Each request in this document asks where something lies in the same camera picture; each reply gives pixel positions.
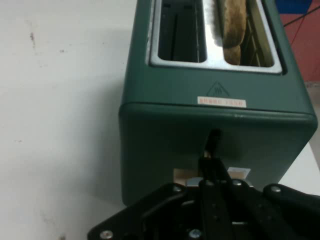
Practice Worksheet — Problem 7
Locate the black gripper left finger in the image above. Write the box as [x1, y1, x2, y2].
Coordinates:
[87, 157, 217, 240]

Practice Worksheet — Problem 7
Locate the green toaster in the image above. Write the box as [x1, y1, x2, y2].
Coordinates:
[118, 0, 318, 207]

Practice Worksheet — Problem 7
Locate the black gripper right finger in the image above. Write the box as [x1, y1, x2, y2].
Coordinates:
[212, 157, 320, 240]

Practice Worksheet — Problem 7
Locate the toasted bread slice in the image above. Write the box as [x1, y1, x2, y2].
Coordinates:
[219, 0, 248, 65]

